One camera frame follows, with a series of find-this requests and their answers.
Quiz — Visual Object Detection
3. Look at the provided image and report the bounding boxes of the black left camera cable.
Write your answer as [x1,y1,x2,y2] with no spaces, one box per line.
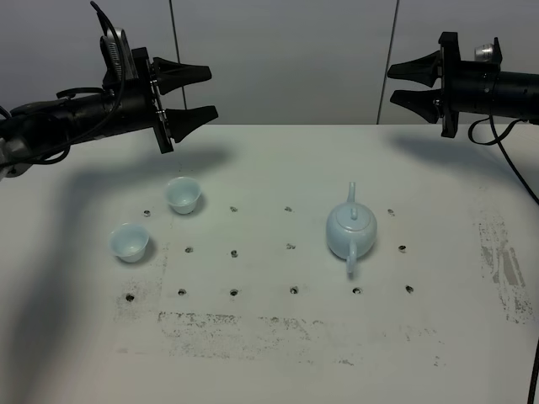
[0,0,127,165]

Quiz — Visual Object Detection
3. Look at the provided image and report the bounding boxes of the near light blue teacup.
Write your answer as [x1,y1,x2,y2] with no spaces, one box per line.
[108,223,150,263]

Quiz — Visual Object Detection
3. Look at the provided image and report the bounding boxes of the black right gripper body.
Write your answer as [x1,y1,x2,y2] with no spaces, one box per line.
[439,32,503,138]

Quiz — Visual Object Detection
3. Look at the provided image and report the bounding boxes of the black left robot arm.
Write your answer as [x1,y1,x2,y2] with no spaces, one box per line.
[1,48,218,178]

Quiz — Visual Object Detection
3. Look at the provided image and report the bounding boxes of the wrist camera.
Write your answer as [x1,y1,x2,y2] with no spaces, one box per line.
[474,43,494,62]
[100,28,138,81]

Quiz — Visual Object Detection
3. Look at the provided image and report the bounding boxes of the light blue porcelain teapot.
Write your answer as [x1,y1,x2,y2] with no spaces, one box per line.
[325,182,377,279]

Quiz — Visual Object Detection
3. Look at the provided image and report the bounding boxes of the far light blue teacup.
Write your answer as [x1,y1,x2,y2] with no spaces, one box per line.
[164,177,201,215]

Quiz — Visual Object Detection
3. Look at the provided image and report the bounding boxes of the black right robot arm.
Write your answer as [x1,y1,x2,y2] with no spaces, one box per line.
[387,31,538,138]

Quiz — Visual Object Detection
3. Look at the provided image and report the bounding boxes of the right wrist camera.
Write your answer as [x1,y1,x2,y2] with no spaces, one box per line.
[474,43,494,62]

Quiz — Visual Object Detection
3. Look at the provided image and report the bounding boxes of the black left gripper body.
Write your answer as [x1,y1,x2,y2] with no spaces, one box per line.
[132,47,173,154]

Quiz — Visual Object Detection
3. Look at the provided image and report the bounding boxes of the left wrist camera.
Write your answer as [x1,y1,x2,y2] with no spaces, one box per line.
[100,28,138,81]

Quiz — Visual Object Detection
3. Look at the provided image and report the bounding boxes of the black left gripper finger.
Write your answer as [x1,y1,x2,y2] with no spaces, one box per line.
[152,57,211,95]
[165,105,218,143]

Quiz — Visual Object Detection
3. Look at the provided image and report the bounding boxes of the light blue teacup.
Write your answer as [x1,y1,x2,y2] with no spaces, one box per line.
[164,177,201,215]
[108,223,150,263]

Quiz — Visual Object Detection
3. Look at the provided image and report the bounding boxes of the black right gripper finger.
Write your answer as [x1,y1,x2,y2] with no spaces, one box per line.
[387,50,442,88]
[390,89,443,124]

